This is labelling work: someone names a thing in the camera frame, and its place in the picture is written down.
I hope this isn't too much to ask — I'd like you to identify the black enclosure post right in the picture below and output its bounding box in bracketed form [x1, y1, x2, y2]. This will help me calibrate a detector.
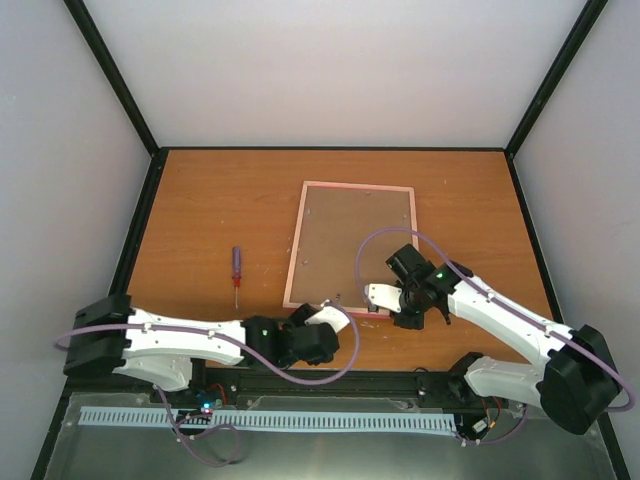
[504, 0, 608, 162]

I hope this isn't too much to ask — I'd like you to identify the grey metal front plate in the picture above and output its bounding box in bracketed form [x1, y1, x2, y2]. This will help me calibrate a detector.
[38, 395, 629, 479]

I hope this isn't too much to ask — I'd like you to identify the light blue slotted cable duct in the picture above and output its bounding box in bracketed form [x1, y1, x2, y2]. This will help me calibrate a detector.
[77, 406, 456, 436]

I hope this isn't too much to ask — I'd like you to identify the pink picture frame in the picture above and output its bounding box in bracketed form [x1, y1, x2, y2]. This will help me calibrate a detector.
[283, 180, 418, 318]

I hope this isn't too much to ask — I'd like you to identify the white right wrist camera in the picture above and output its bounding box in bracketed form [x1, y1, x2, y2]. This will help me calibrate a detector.
[364, 284, 402, 313]

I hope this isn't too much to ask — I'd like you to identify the black enclosure post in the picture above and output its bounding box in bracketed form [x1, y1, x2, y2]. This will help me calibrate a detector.
[504, 0, 608, 162]
[63, 0, 160, 157]

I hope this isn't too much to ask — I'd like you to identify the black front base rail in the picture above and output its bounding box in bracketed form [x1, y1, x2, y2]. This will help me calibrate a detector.
[64, 364, 546, 416]

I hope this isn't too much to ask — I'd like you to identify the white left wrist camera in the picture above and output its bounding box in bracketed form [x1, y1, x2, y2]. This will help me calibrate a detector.
[304, 300, 350, 334]

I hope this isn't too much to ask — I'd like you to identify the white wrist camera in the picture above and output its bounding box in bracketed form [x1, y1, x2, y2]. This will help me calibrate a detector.
[304, 300, 350, 334]
[364, 284, 402, 313]

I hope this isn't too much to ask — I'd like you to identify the black table edge rail left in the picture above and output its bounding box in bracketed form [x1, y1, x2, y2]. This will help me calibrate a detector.
[108, 147, 169, 295]

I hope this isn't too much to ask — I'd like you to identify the purple red screwdriver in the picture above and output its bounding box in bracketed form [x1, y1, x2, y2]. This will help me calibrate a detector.
[231, 246, 242, 309]

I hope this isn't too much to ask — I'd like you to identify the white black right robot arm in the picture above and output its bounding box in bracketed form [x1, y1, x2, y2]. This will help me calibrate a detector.
[366, 244, 622, 435]

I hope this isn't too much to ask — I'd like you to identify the black enclosure post left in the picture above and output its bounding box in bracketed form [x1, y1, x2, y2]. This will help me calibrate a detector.
[63, 0, 160, 157]

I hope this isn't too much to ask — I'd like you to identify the black table edge rail back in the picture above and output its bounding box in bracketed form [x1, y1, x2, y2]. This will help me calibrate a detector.
[161, 146, 505, 153]

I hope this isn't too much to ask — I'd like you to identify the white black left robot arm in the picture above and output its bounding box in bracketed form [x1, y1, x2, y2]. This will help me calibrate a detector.
[58, 295, 350, 403]

